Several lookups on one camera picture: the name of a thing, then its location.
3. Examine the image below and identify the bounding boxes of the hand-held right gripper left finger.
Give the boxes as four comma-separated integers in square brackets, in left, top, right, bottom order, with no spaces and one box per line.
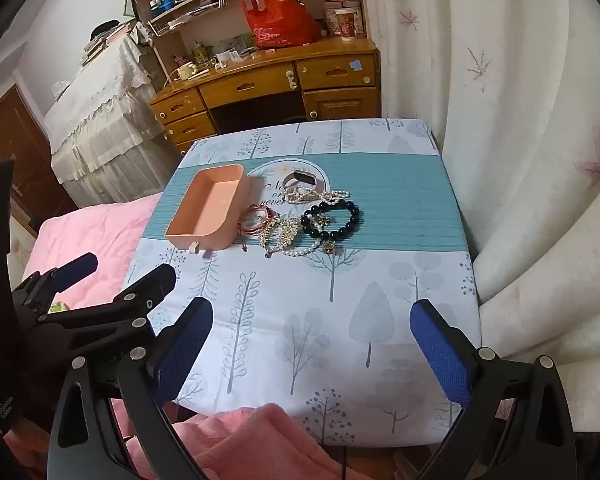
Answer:
[47,296,215,480]

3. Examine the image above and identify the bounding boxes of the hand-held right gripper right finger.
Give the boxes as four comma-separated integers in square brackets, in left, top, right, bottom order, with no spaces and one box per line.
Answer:
[409,299,578,480]

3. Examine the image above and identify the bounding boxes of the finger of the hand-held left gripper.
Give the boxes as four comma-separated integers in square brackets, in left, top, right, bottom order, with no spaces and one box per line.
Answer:
[35,262,177,356]
[12,252,99,311]

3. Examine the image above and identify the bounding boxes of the pink plastic tray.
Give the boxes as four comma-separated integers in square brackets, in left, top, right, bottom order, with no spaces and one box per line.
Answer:
[164,163,248,253]

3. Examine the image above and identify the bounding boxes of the red string bracelet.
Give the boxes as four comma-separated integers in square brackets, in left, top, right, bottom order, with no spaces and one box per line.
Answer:
[237,204,276,251]

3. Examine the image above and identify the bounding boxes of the gold crystal bracelet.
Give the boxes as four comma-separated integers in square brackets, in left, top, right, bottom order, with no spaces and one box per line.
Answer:
[257,212,301,258]

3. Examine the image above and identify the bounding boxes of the white pearl bracelet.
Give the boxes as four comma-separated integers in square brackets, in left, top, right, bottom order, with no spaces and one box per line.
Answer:
[280,237,338,258]

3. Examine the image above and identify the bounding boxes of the black bead bracelet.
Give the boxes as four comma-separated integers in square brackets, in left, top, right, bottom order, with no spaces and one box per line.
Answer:
[300,199,361,241]

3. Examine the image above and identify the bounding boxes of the pink smart band watch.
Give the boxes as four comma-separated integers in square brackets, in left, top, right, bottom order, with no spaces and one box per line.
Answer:
[285,170,328,196]

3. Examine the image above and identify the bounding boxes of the pearl necklace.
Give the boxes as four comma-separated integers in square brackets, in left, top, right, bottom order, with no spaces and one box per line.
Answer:
[285,187,351,206]

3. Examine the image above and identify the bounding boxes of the pink blanket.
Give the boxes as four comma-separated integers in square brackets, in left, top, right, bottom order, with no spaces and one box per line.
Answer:
[10,192,381,480]

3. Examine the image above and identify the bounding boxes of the brown wooden door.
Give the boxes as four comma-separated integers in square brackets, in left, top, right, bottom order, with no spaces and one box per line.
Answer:
[0,84,78,233]

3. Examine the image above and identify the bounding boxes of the white lace furniture cover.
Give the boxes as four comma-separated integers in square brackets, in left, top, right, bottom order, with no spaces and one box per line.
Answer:
[42,22,168,208]

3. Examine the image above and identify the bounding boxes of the wooden desk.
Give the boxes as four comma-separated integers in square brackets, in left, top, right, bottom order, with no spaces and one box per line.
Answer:
[150,37,382,153]

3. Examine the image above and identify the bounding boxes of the white leaf print curtain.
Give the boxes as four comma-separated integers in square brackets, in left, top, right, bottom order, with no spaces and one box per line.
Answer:
[360,0,600,441]

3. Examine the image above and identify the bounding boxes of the red plastic bag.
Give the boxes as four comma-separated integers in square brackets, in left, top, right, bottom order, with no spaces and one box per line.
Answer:
[240,0,323,51]

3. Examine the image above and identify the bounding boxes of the red patterned paper cup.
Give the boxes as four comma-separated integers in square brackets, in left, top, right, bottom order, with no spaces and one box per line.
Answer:
[334,7,357,40]

